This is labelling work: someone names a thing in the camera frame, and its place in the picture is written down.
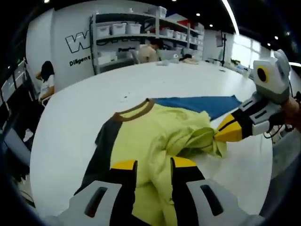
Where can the person's right hand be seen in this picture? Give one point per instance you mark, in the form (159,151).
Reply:
(292,110)

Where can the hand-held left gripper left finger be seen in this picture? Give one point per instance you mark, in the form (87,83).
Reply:
(101,200)

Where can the black pole stand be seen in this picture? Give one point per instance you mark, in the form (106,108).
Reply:
(224,51)

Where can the white chair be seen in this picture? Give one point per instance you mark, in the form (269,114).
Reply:
(44,101)

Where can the row of white storage bins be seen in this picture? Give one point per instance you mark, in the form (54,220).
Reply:
(118,28)

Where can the beige cloth pile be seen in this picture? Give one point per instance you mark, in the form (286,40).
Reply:
(191,60)

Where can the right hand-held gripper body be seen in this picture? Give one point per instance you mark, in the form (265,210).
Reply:
(272,89)

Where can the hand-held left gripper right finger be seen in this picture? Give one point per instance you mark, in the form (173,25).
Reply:
(200,200)

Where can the small white cloth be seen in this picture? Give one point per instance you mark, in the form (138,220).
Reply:
(162,63)

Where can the yellow garment with blue sleeve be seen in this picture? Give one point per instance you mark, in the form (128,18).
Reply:
(145,141)

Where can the grey metal shelf rack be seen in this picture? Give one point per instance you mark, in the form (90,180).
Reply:
(94,47)

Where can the curved ceiling light strip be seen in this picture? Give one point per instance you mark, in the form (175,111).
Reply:
(231,16)

